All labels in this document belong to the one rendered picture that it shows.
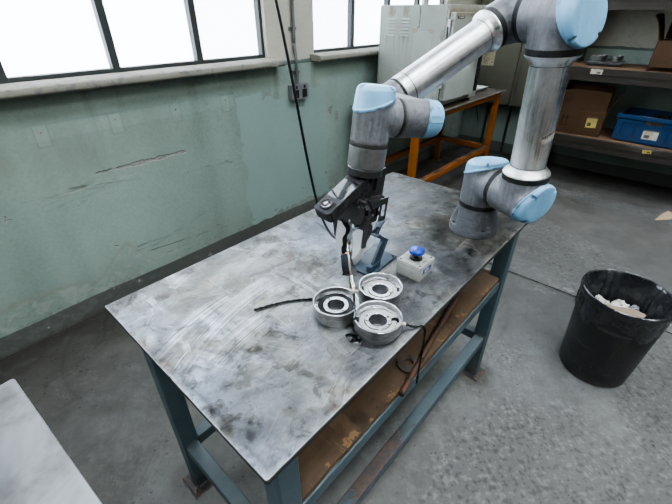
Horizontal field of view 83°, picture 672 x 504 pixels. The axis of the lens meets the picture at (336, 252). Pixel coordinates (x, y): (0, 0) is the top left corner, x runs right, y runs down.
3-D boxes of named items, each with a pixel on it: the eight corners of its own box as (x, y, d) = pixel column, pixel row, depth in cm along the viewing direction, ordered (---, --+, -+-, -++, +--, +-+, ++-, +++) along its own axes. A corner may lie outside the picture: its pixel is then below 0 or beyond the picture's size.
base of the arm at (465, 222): (461, 213, 132) (467, 186, 127) (505, 226, 123) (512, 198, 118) (440, 228, 122) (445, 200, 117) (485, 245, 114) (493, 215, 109)
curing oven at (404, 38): (444, 113, 268) (460, 4, 234) (375, 102, 303) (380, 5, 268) (481, 100, 307) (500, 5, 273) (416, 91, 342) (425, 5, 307)
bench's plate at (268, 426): (267, 488, 58) (266, 481, 57) (107, 312, 91) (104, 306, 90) (534, 217, 133) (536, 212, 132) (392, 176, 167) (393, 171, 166)
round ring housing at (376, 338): (353, 347, 79) (353, 332, 77) (353, 313, 88) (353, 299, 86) (403, 348, 79) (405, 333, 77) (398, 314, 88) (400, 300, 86)
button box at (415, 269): (418, 283, 98) (421, 267, 95) (395, 272, 102) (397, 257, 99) (434, 269, 103) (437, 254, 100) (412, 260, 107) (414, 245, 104)
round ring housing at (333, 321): (305, 323, 85) (305, 309, 83) (323, 295, 94) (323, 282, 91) (350, 335, 82) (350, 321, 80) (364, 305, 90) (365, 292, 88)
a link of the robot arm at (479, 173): (479, 189, 124) (488, 148, 117) (512, 205, 114) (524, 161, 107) (450, 196, 120) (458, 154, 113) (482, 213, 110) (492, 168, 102)
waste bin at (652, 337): (626, 409, 157) (676, 334, 134) (541, 367, 176) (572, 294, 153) (640, 361, 179) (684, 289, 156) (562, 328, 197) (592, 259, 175)
